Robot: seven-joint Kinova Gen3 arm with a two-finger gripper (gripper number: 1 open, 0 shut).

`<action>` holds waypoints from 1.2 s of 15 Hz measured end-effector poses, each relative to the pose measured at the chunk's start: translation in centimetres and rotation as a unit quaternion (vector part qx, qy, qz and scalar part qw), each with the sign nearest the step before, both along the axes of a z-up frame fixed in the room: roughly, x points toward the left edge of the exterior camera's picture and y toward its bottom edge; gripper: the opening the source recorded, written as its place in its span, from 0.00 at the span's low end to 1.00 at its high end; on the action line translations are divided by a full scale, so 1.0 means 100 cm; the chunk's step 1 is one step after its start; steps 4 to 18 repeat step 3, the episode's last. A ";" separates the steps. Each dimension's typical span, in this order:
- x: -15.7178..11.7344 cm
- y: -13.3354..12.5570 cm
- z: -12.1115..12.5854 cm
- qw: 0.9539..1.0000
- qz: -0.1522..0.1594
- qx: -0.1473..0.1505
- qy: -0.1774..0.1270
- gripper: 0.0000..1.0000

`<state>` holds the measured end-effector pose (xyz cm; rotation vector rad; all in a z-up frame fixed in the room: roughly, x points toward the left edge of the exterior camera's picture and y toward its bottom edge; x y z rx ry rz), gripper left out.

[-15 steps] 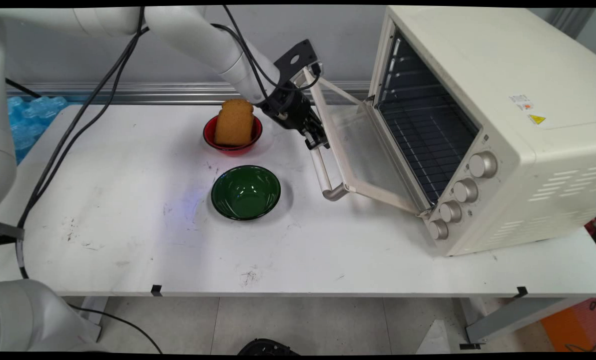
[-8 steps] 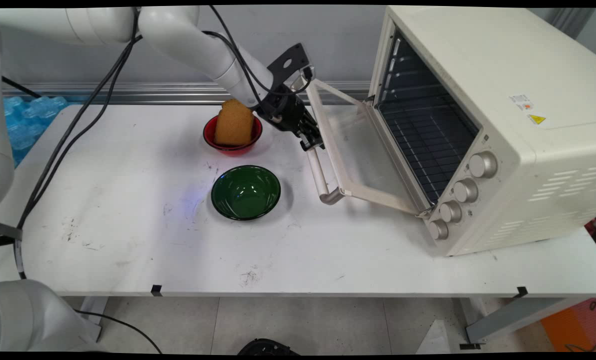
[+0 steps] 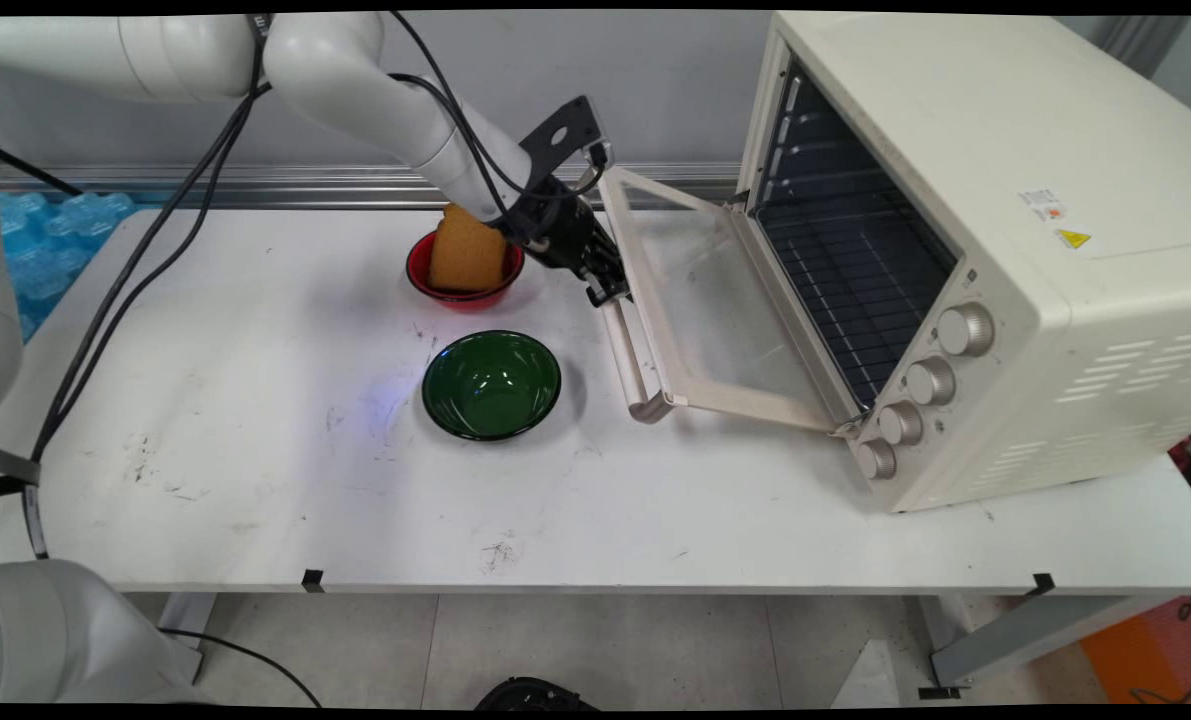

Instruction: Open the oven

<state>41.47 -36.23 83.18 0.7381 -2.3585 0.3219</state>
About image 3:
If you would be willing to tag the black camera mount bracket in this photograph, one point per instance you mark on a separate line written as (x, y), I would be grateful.
(560, 135)

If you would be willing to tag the aluminium wall rail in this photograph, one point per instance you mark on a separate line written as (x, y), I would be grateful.
(305, 185)

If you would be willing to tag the brown bread slice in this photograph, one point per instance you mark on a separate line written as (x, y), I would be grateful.
(467, 250)

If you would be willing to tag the blue water bottle pack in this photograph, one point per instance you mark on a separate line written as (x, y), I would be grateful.
(55, 250)

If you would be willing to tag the black tape piece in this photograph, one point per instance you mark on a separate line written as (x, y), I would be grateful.
(1043, 583)
(312, 580)

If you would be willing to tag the black round floor object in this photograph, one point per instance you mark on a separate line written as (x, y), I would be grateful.
(535, 694)

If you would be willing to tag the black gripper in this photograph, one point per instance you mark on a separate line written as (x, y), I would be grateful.
(555, 228)

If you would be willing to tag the large silver oven knob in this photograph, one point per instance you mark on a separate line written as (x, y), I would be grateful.
(965, 328)

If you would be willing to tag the green bowl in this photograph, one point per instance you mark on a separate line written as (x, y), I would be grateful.
(491, 385)

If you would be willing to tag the cream toaster oven body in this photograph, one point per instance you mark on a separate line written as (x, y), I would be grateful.
(955, 120)

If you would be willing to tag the grey metal table leg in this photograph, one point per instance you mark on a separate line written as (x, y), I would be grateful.
(187, 620)
(1035, 630)

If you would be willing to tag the yellow warning sticker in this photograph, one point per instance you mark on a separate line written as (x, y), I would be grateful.
(1073, 239)

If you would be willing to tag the white oven label sticker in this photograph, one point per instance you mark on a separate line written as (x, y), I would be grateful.
(1041, 204)

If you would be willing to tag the red bowl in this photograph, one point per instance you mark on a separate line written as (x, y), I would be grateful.
(465, 300)

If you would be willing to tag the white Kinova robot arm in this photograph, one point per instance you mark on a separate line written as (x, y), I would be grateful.
(355, 70)

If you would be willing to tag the orange floor mat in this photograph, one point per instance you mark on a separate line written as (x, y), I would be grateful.
(1145, 655)

